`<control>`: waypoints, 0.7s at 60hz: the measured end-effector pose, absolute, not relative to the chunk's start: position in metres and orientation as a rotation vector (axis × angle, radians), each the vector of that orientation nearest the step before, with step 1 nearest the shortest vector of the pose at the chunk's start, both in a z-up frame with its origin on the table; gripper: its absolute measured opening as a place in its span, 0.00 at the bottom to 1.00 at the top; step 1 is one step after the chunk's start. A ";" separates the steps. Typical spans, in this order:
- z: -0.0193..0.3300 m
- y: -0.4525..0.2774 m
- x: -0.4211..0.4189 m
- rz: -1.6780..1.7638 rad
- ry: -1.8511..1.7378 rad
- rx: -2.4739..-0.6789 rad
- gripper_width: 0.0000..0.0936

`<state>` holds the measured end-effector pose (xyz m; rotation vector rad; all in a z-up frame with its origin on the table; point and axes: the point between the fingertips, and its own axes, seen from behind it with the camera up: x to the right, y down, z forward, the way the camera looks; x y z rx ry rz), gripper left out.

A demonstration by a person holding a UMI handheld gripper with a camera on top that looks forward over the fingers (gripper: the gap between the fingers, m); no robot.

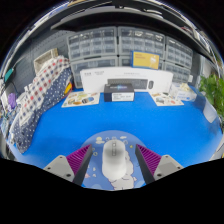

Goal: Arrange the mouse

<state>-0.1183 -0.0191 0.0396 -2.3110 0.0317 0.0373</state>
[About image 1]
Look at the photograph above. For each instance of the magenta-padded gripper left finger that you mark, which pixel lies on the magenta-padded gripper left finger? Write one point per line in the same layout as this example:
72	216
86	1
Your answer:
58	166

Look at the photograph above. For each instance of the colourful sticker sheet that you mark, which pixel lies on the colourful sticker sheet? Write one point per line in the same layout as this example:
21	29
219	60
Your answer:
166	99
80	99

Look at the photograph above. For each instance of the navy dotted cloth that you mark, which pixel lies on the navy dotted cloth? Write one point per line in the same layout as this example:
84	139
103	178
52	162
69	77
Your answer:
31	128

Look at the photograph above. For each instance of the dark wall shelf unit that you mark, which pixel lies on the dark wall shelf unit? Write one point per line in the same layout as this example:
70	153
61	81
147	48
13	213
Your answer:
133	18

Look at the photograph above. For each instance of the yellow card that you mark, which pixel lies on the yellow card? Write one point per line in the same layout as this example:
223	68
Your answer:
145	60

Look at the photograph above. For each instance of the round blue cartoon mouse pad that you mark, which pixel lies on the round blue cartoon mouse pad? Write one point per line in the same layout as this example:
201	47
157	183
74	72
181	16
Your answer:
116	135

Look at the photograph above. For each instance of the white and blue tissue box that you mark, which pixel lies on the white and blue tissue box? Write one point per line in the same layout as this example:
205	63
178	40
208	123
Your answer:
185	95

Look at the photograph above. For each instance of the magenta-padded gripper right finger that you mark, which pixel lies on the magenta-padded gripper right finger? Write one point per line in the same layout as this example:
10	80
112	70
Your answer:
168	166

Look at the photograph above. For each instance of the grey computer mouse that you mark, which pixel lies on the grey computer mouse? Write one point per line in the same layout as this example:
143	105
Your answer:
114	160

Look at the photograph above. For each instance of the white checked cloth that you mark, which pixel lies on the white checked cloth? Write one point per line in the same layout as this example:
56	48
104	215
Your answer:
41	85

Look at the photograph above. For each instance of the small black box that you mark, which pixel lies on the small black box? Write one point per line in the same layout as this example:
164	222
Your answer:
119	93

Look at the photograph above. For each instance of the green plant in white pot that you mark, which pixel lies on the green plant in white pot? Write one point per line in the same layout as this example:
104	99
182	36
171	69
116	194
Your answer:
213	88

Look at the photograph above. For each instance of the long white keyboard box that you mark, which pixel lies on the long white keyboard box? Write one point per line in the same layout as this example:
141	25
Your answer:
96	78

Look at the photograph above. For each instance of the beige woven basket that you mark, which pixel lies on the beige woven basket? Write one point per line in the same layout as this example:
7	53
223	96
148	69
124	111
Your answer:
46	60

